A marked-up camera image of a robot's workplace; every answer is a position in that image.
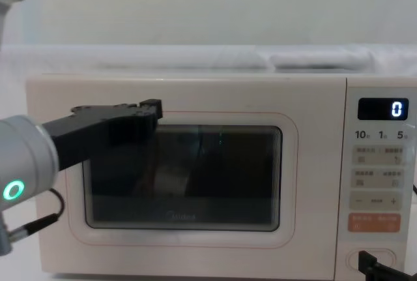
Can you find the cream microwave oven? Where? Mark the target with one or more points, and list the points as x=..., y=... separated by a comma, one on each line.
x=211, y=98

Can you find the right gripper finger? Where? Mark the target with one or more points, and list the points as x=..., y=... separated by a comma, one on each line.
x=366, y=263

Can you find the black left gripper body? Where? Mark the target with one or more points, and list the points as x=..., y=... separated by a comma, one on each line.
x=81, y=131

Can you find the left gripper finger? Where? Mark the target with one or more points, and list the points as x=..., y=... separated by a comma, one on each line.
x=133, y=132
x=150, y=108

